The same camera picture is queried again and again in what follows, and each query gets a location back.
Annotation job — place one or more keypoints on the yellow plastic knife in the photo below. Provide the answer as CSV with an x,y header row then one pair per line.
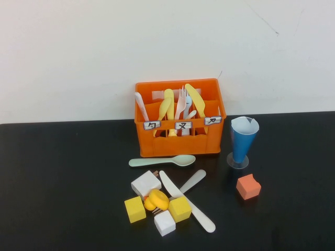
x,y
196,98

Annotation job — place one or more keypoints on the paper label reading spoon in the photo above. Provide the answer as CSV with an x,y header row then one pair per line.
x,y
151,125

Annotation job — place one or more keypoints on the orange foam cube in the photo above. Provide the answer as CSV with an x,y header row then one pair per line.
x,y
248,187

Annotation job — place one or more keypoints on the paper label reading fork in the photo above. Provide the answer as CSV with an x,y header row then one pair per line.
x,y
183,125

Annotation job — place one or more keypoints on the paper label reading knife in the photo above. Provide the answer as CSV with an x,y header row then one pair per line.
x,y
213,120

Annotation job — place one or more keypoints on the clear plastic cone stand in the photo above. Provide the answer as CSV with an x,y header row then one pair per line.
x,y
230,163

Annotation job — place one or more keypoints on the white plastic knife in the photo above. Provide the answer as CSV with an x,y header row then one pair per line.
x,y
170,187

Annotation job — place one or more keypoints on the white foam cube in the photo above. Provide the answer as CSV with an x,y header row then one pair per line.
x,y
165,223

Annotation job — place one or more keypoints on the pink plastic fork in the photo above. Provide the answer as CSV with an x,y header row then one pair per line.
x,y
180,104

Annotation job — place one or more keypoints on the light blue plastic fork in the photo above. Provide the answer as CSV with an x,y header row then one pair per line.
x,y
186,111

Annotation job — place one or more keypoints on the yellow rubber duck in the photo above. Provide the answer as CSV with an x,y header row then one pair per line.
x,y
158,198

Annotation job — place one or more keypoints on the blue paper cone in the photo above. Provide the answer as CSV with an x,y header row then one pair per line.
x,y
242,146

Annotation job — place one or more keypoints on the orange plastic cutlery holder crate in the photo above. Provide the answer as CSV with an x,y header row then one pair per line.
x,y
180,147

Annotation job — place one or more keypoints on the yellow plastic spoon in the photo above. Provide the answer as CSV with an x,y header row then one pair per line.
x,y
163,107

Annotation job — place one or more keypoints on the yellow foam cube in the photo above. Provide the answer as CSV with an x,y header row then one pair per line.
x,y
180,209
134,209

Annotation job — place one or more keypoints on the pale grey plastic fork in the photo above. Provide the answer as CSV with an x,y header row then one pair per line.
x,y
193,180

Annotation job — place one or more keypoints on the white charger plug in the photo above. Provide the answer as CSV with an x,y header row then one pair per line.
x,y
145,183

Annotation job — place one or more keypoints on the mint green plastic spoon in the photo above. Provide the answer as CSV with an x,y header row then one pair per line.
x,y
183,159

